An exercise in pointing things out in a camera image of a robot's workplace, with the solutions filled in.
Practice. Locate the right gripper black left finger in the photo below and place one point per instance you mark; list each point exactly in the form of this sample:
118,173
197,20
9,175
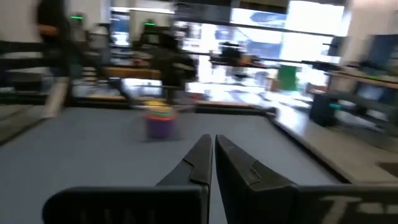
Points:
192,174

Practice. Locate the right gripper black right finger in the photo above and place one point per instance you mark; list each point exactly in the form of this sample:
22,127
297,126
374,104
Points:
248,189

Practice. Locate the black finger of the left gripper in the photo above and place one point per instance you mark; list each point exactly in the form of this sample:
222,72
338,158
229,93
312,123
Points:
152,65
183,71

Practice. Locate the yellow measuring cup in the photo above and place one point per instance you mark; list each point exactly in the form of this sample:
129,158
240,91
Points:
157,103

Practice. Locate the purple measuring cup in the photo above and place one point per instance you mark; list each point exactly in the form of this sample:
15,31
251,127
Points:
160,129

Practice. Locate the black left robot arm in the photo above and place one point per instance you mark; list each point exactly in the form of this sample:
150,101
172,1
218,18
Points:
169,95

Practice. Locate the wooden bench top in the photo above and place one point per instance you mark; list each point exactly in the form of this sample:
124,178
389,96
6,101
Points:
133,73

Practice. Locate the black desk monitor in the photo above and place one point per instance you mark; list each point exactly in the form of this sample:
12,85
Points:
231,51

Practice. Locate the green panel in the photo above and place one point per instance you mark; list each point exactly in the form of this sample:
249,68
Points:
287,77

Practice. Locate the black computer tower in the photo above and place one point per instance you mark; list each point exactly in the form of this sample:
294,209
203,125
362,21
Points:
323,109

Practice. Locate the black striped floor mat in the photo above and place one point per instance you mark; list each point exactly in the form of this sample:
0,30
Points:
390,169

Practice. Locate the wood-topped metal workbench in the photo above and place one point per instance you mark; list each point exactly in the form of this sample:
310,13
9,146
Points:
367,77

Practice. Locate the black table edge rail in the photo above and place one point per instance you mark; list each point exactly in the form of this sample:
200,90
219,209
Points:
314,155

